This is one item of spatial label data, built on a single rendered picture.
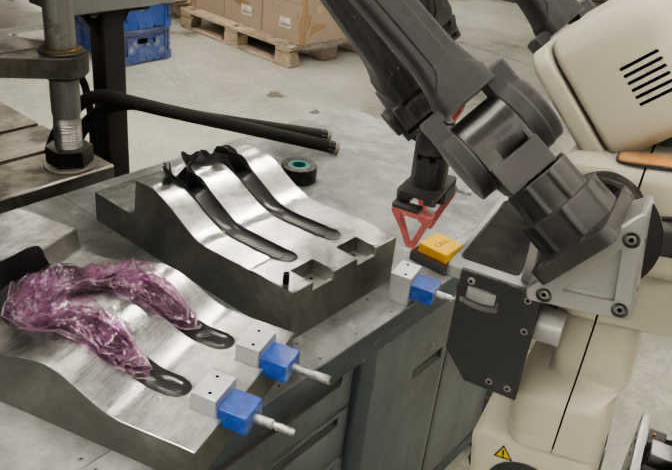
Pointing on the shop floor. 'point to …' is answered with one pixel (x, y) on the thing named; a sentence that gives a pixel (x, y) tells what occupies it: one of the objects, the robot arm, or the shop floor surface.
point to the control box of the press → (111, 35)
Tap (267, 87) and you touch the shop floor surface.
